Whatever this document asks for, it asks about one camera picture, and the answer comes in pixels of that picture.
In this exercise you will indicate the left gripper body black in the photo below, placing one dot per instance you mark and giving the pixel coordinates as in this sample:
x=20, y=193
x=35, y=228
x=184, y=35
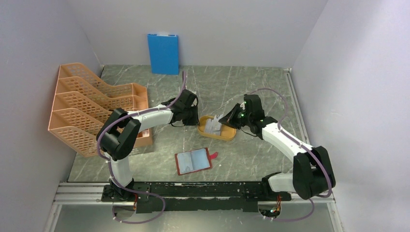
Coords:
x=190, y=118

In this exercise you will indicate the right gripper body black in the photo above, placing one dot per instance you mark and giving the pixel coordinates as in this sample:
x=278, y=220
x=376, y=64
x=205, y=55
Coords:
x=248, y=118

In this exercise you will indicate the yellow oval tray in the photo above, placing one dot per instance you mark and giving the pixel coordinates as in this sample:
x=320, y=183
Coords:
x=225, y=133

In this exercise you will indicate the red leather card holder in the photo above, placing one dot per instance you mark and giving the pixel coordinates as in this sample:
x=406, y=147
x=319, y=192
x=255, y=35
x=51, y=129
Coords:
x=194, y=161

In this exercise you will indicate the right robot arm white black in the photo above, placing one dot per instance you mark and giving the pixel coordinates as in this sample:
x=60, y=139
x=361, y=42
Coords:
x=312, y=173

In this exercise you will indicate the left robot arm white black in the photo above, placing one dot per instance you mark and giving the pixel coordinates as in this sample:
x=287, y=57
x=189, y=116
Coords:
x=117, y=137

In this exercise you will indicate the silver VIP credit card stack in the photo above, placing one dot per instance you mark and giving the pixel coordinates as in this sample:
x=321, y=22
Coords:
x=213, y=126

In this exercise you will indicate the orange mesh file organizer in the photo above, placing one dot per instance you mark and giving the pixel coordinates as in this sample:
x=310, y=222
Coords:
x=83, y=102

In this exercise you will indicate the aluminium frame rail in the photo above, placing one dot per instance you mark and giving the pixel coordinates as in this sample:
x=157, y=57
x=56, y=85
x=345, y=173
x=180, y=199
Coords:
x=296, y=107

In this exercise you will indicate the blue folder against wall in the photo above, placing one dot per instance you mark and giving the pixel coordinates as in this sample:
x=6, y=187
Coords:
x=163, y=53

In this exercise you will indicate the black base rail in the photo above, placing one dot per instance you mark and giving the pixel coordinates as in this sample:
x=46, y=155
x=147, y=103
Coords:
x=193, y=196

